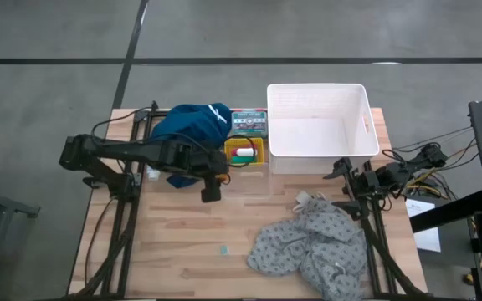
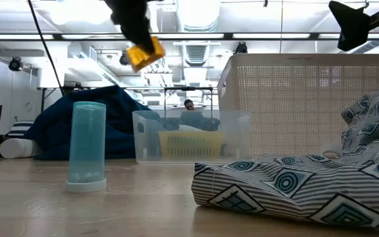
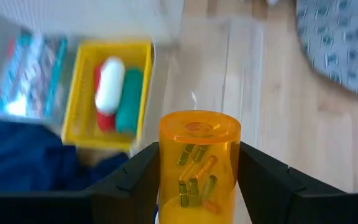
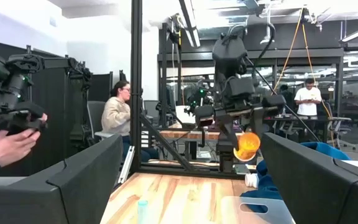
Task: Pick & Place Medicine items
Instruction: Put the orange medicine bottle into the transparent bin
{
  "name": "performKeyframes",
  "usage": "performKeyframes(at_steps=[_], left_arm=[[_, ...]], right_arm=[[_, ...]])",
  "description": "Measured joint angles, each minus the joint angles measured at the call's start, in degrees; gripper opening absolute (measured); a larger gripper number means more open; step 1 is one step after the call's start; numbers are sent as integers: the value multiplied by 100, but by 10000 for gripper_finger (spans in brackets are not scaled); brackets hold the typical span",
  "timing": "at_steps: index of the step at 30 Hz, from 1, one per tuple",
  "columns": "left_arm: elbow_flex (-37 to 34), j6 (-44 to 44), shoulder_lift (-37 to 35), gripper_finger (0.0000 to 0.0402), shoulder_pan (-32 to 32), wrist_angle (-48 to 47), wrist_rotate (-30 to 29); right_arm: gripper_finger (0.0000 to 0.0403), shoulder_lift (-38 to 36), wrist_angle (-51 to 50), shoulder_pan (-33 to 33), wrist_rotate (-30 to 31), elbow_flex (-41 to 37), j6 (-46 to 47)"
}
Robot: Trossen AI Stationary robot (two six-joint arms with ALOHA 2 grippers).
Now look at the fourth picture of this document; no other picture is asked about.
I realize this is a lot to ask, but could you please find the person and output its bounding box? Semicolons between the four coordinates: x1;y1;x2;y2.
278;83;295;114
293;77;323;133
100;80;160;163

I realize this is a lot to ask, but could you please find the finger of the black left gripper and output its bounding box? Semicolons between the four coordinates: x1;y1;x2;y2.
253;94;287;138
194;105;239;151

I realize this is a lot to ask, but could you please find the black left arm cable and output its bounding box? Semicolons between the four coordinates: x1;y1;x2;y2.
228;21;321;142

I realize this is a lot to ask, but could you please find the small teal vial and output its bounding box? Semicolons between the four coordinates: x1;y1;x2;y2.
137;199;150;224

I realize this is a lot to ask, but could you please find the clear plastic bin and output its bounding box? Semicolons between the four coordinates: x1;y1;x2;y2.
220;195;297;224

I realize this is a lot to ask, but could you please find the black aluminium rig frame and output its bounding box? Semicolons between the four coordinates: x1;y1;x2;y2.
116;0;254;185

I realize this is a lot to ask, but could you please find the dark blue scrub garment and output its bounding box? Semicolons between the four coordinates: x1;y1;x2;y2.
239;141;352;215

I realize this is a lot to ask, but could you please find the grey office chair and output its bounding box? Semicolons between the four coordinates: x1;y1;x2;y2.
321;102;357;150
86;100;115;147

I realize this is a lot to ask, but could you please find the orange pill bottle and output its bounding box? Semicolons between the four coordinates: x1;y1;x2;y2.
232;131;262;163

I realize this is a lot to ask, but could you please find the person's hand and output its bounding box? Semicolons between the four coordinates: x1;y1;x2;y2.
0;113;48;168

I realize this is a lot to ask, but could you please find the white ceiling fixture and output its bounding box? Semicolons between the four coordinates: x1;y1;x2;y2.
259;6;275;45

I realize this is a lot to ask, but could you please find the yellow hanging cable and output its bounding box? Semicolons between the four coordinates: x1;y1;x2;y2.
301;23;337;147
272;7;304;94

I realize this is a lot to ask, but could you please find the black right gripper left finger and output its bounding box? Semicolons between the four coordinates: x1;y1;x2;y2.
0;134;124;224

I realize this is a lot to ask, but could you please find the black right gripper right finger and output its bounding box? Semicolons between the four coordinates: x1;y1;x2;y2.
260;133;358;224

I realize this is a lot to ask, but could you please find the wooden background desk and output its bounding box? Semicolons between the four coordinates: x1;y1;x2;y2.
159;129;245;141

